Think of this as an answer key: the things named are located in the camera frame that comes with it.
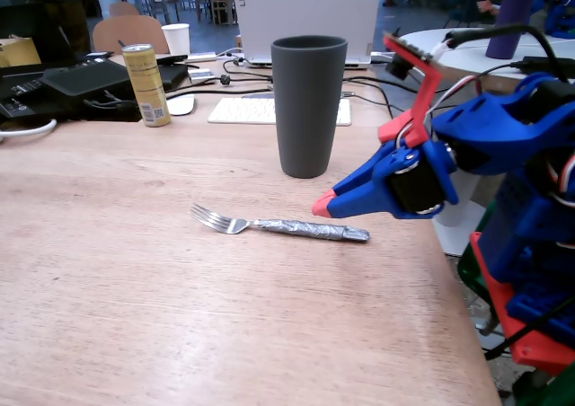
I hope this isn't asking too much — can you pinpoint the fork with gray taped handle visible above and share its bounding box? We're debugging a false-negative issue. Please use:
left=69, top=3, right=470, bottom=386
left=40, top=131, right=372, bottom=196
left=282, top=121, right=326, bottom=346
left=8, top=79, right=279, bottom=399
left=187, top=203, right=371, bottom=244

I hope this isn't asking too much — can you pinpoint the white red servo wire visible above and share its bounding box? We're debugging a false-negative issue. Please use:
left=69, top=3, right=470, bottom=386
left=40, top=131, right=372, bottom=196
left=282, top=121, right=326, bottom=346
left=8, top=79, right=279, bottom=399
left=397, top=74, right=484, bottom=149

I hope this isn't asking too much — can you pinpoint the black power adapter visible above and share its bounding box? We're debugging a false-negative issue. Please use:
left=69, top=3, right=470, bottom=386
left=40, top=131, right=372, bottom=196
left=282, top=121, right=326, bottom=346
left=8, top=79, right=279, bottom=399
left=511, top=55, right=575, bottom=77

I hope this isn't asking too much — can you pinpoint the red camera mount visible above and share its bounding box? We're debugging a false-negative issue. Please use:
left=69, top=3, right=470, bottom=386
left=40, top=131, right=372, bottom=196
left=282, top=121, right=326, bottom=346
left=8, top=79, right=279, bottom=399
left=378, top=31, right=446, bottom=149

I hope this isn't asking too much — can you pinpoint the white laptop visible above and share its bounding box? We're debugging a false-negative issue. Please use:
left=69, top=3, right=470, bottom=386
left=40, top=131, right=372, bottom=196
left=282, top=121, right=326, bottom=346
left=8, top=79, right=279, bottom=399
left=229, top=0, right=384, bottom=70

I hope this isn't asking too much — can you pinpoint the person in brown trousers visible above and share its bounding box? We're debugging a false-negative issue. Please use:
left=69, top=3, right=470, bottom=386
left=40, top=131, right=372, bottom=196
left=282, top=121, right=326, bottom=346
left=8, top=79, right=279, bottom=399
left=22, top=0, right=92, bottom=57

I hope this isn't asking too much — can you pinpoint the thick black camera cable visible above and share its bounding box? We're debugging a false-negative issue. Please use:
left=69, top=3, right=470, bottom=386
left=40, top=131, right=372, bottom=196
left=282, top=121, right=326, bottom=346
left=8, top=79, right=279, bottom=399
left=444, top=22, right=571, bottom=84

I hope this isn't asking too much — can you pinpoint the white paper cup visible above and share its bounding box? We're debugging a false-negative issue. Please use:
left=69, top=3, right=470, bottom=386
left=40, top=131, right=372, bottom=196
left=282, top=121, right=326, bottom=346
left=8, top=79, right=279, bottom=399
left=160, top=22, right=192, bottom=57

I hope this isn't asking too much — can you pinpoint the black base cable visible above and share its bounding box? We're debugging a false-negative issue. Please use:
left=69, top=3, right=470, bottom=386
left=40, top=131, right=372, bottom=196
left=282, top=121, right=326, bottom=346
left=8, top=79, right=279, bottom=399
left=483, top=294, right=575, bottom=361

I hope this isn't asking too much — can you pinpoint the yellow drink can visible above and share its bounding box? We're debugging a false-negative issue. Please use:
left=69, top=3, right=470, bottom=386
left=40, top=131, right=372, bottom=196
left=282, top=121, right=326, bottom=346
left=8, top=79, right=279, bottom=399
left=120, top=42, right=173, bottom=128

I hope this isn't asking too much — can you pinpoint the black cable with plug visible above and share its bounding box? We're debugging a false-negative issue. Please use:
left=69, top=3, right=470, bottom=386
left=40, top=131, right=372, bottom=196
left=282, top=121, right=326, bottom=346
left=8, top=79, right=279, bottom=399
left=218, top=55, right=274, bottom=86

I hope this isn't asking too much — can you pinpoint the blue gripper body black servo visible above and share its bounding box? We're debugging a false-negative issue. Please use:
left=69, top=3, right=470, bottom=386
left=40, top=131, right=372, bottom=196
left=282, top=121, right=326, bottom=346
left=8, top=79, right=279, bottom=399
left=387, top=135, right=460, bottom=220

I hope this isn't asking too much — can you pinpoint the blue background robot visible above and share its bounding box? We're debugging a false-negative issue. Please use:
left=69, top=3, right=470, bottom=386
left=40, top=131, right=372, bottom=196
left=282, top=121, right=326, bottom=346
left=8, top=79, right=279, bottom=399
left=529, top=0, right=575, bottom=39

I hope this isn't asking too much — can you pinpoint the long black table cable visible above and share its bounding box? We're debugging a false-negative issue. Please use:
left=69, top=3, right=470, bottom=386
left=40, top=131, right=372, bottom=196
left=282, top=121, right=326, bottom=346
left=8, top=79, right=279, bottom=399
left=164, top=86, right=273, bottom=102

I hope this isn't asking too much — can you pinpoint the black case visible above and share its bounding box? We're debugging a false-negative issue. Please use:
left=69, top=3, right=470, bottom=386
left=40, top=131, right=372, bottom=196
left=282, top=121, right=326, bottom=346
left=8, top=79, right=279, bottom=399
left=155, top=63, right=190, bottom=93

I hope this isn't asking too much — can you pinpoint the white computer mouse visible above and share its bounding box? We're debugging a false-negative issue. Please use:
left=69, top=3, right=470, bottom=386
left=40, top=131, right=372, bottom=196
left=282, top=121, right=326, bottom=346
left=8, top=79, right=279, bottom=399
left=164, top=93, right=197, bottom=117

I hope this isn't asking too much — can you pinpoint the white keyboard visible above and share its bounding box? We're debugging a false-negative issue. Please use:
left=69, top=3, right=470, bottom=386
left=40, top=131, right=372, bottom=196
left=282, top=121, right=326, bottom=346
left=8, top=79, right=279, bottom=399
left=207, top=97, right=353, bottom=128

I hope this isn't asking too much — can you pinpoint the black flat box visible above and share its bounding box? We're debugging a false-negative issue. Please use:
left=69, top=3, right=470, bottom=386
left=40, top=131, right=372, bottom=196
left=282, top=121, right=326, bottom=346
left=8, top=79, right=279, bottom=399
left=40, top=58, right=132, bottom=97

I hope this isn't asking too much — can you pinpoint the white cable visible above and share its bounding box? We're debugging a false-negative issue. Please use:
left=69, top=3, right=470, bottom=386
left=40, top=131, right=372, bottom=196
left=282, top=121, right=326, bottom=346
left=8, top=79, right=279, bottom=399
left=0, top=118, right=58, bottom=145

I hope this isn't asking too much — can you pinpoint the black laptop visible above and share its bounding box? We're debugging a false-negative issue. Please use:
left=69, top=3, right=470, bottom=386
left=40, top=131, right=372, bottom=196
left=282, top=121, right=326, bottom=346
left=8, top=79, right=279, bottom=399
left=0, top=2, right=142, bottom=124

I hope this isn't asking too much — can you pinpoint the wooden bar stool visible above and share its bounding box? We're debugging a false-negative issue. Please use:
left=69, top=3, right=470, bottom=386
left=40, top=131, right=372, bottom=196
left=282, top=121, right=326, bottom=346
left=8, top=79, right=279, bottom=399
left=207, top=0, right=238, bottom=25

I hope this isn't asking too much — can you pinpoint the brown cardboard box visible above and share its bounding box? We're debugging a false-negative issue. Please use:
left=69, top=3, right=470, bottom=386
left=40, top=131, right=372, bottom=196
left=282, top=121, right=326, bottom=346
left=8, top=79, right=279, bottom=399
left=0, top=35, right=42, bottom=68

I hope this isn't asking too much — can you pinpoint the silver card pack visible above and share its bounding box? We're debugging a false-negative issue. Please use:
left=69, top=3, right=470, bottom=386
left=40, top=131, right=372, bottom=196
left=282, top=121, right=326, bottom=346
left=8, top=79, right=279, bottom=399
left=188, top=67, right=217, bottom=86

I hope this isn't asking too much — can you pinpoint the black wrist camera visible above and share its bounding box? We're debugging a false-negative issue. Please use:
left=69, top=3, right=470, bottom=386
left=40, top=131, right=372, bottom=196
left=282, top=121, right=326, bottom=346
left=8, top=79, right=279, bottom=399
left=386, top=55, right=412, bottom=82

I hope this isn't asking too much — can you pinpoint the tall gray cup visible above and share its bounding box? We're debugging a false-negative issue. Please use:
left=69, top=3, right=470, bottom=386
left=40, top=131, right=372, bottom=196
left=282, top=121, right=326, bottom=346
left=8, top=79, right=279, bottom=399
left=270, top=35, right=349, bottom=180

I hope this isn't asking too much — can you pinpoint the green clamp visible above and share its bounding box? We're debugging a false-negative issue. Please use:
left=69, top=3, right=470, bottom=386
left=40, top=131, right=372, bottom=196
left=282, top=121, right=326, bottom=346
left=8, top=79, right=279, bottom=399
left=511, top=363, right=575, bottom=406
left=456, top=201, right=500, bottom=322

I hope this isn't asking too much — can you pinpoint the purple bottle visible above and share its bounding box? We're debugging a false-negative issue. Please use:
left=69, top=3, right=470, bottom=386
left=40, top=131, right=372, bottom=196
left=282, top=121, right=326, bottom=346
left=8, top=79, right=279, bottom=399
left=484, top=0, right=538, bottom=60

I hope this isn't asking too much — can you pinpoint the red robot base plate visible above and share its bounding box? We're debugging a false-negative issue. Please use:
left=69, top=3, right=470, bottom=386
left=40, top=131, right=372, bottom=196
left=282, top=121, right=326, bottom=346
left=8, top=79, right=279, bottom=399
left=469, top=231, right=575, bottom=378

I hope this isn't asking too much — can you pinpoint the wooden chair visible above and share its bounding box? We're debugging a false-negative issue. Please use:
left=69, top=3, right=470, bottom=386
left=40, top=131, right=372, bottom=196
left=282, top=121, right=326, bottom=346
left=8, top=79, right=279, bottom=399
left=92, top=14, right=171, bottom=56
left=108, top=1, right=141, bottom=19

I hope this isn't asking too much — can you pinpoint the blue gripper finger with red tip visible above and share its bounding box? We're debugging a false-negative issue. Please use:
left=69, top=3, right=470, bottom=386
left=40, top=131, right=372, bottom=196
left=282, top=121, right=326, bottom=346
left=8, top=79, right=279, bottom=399
left=311, top=171, right=406, bottom=220
left=333, top=137, right=421, bottom=197

